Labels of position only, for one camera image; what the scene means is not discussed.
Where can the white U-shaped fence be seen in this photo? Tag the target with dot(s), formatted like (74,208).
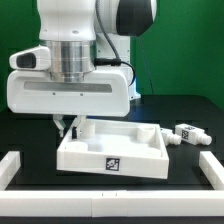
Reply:
(155,203)

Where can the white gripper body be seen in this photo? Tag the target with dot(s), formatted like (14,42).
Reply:
(101,93)

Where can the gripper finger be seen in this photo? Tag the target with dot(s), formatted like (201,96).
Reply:
(60,124)
(77,125)

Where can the white square tabletop part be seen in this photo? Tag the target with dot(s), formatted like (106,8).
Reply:
(115,148)

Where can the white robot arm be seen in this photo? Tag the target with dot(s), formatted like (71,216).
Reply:
(63,76)

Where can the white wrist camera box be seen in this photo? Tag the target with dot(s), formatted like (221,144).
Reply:
(37,58)

